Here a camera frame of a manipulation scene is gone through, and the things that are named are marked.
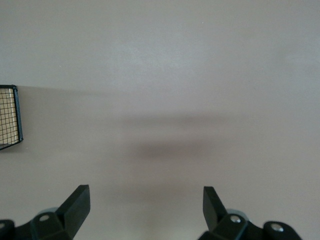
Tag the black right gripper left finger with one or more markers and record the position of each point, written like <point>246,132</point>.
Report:
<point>72,212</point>

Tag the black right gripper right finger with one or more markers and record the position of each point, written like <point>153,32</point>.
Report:
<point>215,215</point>

